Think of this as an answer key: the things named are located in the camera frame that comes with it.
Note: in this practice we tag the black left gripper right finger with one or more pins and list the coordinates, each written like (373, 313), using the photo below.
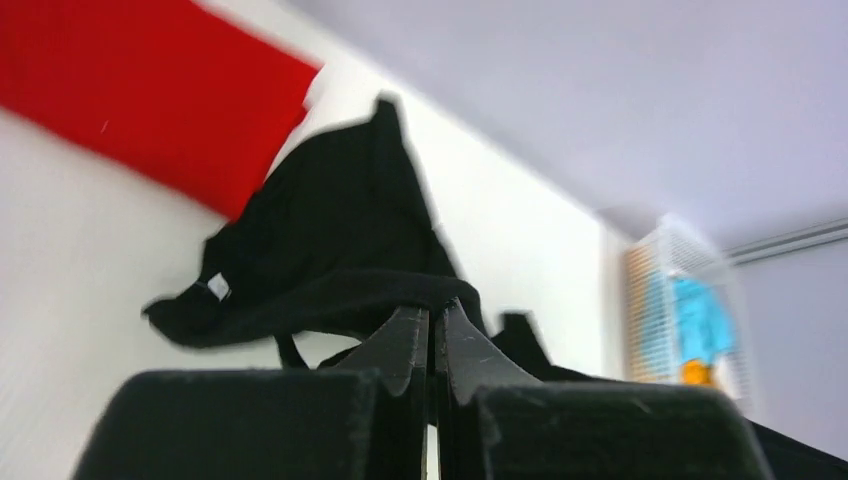
(497, 421)

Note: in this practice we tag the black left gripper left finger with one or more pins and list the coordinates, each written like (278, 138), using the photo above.
(365, 418)

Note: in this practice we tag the black t shirt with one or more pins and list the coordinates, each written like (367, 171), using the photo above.
(337, 239)

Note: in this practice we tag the orange t shirt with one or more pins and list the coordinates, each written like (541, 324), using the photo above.
(695, 372)

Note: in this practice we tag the blue t shirt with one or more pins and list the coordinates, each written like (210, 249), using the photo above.
(704, 329)

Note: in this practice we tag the white plastic laundry basket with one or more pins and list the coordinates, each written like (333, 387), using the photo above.
(675, 248)

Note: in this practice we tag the folded red t shirt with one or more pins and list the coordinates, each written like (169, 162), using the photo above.
(166, 88)

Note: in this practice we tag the aluminium corner rail right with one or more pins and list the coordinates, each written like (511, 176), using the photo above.
(788, 243)

